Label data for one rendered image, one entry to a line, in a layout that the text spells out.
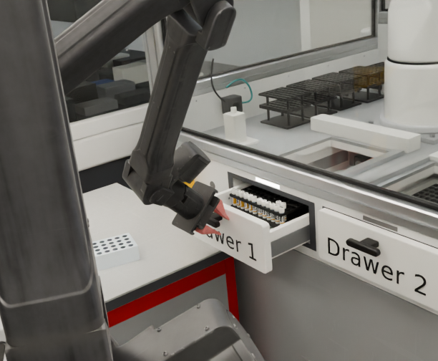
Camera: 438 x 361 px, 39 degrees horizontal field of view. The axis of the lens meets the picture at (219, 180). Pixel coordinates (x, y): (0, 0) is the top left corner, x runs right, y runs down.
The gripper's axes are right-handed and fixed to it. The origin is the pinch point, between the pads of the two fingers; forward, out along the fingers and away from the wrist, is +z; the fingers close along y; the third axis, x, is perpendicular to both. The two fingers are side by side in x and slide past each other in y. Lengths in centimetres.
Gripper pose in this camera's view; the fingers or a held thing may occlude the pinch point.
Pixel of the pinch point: (220, 224)
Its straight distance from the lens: 130.7
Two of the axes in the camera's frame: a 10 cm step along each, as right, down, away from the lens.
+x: -6.1, -2.4, 7.6
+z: 6.2, 4.5, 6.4
